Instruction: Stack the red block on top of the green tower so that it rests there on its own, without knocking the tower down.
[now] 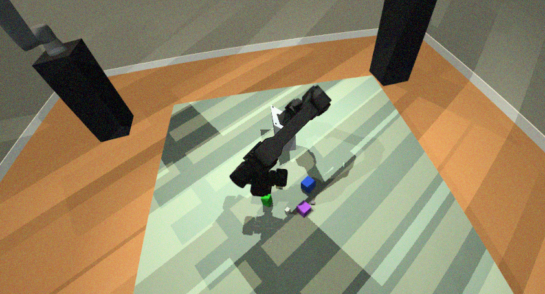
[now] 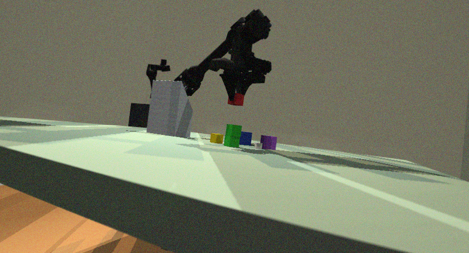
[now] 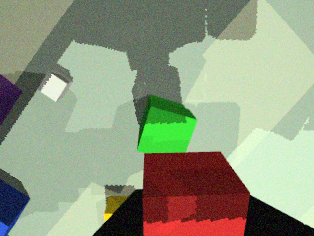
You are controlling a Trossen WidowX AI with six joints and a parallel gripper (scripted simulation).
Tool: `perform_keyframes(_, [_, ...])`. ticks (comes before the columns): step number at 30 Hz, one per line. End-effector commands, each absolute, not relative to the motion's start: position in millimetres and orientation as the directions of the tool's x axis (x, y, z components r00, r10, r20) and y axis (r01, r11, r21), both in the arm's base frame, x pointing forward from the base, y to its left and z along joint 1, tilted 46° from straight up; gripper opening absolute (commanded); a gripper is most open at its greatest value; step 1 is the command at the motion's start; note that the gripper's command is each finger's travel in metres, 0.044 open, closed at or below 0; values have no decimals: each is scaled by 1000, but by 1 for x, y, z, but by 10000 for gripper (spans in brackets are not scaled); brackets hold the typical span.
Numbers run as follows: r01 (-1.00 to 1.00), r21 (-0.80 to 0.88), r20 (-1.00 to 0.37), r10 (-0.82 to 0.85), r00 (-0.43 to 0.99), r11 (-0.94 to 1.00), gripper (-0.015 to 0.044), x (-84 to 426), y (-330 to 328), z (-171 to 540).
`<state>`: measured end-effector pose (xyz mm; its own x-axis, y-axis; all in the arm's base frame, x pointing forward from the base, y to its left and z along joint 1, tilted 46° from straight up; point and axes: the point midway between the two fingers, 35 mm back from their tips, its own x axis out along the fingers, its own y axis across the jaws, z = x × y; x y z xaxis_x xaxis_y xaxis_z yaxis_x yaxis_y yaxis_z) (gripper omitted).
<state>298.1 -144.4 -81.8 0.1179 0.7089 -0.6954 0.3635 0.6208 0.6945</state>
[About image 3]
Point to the purple block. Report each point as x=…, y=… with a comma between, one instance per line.
x=8, y=95

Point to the red block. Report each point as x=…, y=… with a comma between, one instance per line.
x=193, y=194

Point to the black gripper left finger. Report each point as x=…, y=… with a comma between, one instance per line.
x=127, y=220

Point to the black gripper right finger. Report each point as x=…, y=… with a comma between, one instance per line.
x=264, y=220

